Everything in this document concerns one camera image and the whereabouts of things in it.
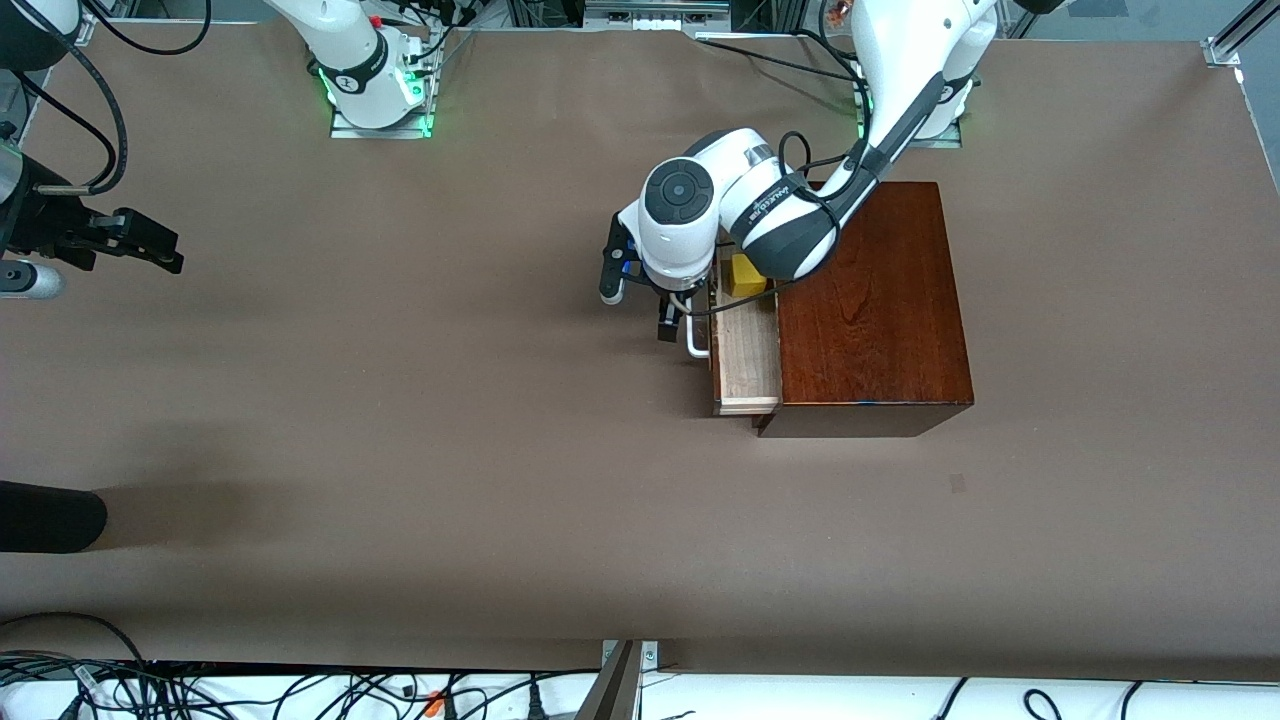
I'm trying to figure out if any wooden drawer with white handle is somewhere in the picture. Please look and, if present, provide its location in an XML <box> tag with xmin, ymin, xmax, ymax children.
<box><xmin>684</xmin><ymin>250</ymin><xmax>784</xmax><ymax>417</ymax></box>

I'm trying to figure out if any yellow cube block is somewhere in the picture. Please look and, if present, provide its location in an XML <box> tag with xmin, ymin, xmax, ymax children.
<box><xmin>726</xmin><ymin>252</ymin><xmax>769</xmax><ymax>299</ymax></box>

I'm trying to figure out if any dark brown wooden cabinet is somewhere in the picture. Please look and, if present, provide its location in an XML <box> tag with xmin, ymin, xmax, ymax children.
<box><xmin>765</xmin><ymin>180</ymin><xmax>976</xmax><ymax>439</ymax></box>

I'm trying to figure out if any black cylindrical object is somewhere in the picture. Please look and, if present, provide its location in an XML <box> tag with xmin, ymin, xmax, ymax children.
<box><xmin>0</xmin><ymin>480</ymin><xmax>108</xmax><ymax>554</ymax></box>

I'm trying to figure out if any grey power strip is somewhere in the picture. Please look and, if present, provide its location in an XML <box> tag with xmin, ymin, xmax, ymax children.
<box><xmin>583</xmin><ymin>0</ymin><xmax>731</xmax><ymax>33</ymax></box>

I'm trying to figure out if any dark slanted bar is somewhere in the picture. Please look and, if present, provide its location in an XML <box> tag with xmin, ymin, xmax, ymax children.
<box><xmin>575</xmin><ymin>642</ymin><xmax>641</xmax><ymax>720</ymax></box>

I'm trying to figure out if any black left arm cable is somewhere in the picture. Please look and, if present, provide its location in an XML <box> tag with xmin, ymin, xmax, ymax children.
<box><xmin>680</xmin><ymin>130</ymin><xmax>871</xmax><ymax>319</ymax></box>

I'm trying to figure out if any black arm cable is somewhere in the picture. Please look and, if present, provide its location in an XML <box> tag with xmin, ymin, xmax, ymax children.
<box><xmin>0</xmin><ymin>0</ymin><xmax>129</xmax><ymax>193</ymax></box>
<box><xmin>680</xmin><ymin>130</ymin><xmax>871</xmax><ymax>319</ymax></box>

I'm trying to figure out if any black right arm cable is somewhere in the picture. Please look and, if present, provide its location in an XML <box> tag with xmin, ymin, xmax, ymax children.
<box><xmin>0</xmin><ymin>0</ymin><xmax>129</xmax><ymax>193</ymax></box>

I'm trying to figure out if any black looping cable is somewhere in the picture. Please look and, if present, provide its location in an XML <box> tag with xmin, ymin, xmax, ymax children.
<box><xmin>85</xmin><ymin>0</ymin><xmax>213</xmax><ymax>56</ymax></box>

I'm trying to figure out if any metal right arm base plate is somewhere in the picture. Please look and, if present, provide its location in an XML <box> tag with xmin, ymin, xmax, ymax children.
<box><xmin>330</xmin><ymin>100</ymin><xmax>436</xmax><ymax>139</ymax></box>

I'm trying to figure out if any black cable on table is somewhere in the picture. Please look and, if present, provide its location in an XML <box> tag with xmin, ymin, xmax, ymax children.
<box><xmin>695</xmin><ymin>35</ymin><xmax>871</xmax><ymax>86</ymax></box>

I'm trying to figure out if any silver metal bracket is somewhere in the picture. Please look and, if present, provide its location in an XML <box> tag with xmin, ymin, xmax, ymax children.
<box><xmin>600</xmin><ymin>640</ymin><xmax>661</xmax><ymax>673</ymax></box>

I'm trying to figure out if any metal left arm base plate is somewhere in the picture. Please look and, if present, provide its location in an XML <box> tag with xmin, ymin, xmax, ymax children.
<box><xmin>855</xmin><ymin>55</ymin><xmax>963</xmax><ymax>149</ymax></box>

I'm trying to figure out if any tangled black cable bundle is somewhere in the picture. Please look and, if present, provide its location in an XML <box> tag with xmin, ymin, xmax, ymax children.
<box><xmin>0</xmin><ymin>612</ymin><xmax>601</xmax><ymax>720</ymax></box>

